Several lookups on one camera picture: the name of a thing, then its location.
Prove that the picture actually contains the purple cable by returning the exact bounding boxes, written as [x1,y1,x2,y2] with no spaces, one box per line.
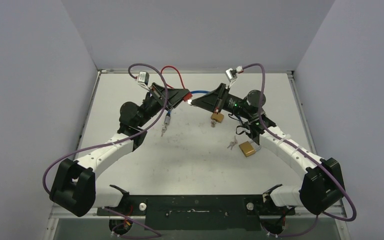
[42,63,170,196]
[241,63,358,222]

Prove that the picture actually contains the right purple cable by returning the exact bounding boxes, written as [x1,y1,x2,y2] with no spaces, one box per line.
[241,63,358,222]

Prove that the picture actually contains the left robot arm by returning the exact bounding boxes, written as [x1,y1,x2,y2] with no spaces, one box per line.
[49,83,192,217]

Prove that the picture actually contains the red cable padlock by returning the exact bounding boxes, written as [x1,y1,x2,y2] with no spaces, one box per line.
[160,65,193,102]

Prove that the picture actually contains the loose silver keys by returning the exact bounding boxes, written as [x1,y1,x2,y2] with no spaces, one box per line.
[227,136,238,150]

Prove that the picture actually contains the blue cable lock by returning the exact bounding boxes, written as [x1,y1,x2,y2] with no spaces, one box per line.
[160,90,246,132]

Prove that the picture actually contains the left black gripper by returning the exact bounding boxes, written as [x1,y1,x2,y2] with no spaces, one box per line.
[137,83,191,128]

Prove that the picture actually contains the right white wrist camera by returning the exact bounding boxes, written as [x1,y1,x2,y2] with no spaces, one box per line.
[225,65,244,89]

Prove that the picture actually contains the brass padlock short shackle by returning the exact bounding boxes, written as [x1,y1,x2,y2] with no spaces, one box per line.
[239,140,261,158]

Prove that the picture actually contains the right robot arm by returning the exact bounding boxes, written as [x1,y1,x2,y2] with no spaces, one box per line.
[190,83,345,215]

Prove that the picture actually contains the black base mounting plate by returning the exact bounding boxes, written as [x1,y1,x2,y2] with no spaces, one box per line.
[97,194,296,231]

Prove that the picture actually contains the brass padlock long shackle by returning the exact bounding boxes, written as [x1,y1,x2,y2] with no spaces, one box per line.
[210,112,224,123]

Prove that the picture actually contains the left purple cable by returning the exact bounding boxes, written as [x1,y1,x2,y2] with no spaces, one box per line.
[42,63,170,196]

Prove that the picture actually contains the blue lock keys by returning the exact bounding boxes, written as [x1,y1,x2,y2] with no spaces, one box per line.
[160,125,168,137]

